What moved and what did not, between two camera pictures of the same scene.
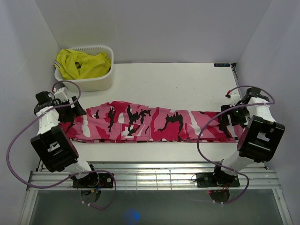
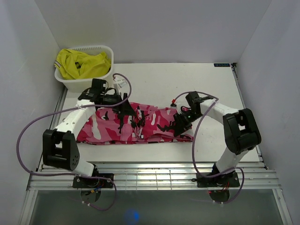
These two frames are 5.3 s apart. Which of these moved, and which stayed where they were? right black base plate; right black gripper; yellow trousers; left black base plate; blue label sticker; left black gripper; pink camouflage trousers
Moved: pink camouflage trousers; left black gripper; right black gripper
Stayed: blue label sticker; left black base plate; yellow trousers; right black base plate
